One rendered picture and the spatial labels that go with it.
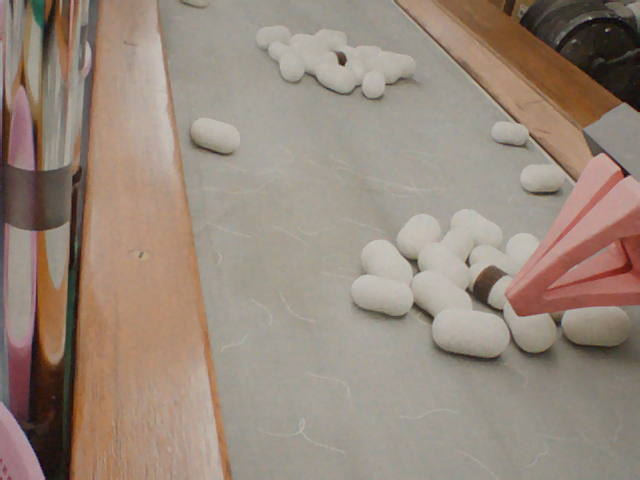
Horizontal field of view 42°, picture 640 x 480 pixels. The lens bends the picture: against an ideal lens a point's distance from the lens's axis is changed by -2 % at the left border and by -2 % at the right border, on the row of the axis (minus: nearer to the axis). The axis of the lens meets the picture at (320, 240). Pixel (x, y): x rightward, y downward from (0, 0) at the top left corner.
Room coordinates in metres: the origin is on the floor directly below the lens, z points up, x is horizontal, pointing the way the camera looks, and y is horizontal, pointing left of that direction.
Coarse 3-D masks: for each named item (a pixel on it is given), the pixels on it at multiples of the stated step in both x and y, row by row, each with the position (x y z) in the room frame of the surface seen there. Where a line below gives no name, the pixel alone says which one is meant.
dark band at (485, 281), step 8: (488, 272) 0.40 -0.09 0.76; (496, 272) 0.40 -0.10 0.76; (504, 272) 0.40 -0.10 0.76; (480, 280) 0.39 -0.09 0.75; (488, 280) 0.39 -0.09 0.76; (496, 280) 0.39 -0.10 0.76; (480, 288) 0.39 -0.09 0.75; (488, 288) 0.39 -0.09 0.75; (480, 296) 0.39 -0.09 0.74; (488, 296) 0.39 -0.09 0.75
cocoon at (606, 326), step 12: (576, 312) 0.37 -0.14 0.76; (588, 312) 0.37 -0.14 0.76; (600, 312) 0.37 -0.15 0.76; (612, 312) 0.38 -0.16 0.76; (624, 312) 0.38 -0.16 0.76; (564, 324) 0.37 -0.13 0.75; (576, 324) 0.37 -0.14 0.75; (588, 324) 0.37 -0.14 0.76; (600, 324) 0.37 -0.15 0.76; (612, 324) 0.37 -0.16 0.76; (624, 324) 0.37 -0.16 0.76; (576, 336) 0.37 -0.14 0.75; (588, 336) 0.37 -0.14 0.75; (600, 336) 0.37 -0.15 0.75; (612, 336) 0.37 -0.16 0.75; (624, 336) 0.37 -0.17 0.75
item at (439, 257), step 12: (420, 252) 0.41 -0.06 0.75; (432, 252) 0.40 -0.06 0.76; (444, 252) 0.40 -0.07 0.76; (420, 264) 0.41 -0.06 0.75; (432, 264) 0.40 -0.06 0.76; (444, 264) 0.39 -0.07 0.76; (456, 264) 0.39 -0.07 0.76; (444, 276) 0.39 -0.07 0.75; (456, 276) 0.39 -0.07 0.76; (468, 276) 0.39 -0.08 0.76
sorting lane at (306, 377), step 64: (256, 0) 0.93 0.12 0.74; (320, 0) 0.99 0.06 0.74; (384, 0) 1.06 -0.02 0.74; (192, 64) 0.68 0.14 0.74; (256, 64) 0.71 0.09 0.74; (448, 64) 0.84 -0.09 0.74; (256, 128) 0.57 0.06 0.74; (320, 128) 0.60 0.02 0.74; (384, 128) 0.62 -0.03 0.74; (448, 128) 0.65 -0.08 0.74; (192, 192) 0.45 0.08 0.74; (256, 192) 0.47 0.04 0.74; (320, 192) 0.49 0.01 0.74; (384, 192) 0.51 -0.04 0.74; (448, 192) 0.53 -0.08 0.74; (512, 192) 0.55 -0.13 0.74; (256, 256) 0.39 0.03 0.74; (320, 256) 0.41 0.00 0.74; (256, 320) 0.33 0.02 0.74; (320, 320) 0.35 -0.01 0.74; (384, 320) 0.36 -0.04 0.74; (256, 384) 0.29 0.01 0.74; (320, 384) 0.30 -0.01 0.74; (384, 384) 0.31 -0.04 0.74; (448, 384) 0.32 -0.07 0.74; (512, 384) 0.33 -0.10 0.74; (576, 384) 0.34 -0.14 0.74; (256, 448) 0.25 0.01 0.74; (320, 448) 0.26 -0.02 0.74; (384, 448) 0.26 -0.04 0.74; (448, 448) 0.27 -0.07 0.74; (512, 448) 0.28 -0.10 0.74; (576, 448) 0.29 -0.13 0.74
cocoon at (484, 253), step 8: (480, 248) 0.43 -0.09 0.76; (488, 248) 0.43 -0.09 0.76; (472, 256) 0.42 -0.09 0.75; (480, 256) 0.42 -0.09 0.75; (488, 256) 0.42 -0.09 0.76; (496, 256) 0.42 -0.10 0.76; (504, 256) 0.42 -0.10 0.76; (472, 264) 0.42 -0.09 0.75; (496, 264) 0.41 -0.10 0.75; (504, 264) 0.41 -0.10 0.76; (512, 264) 0.41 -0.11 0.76; (512, 272) 0.41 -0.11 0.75
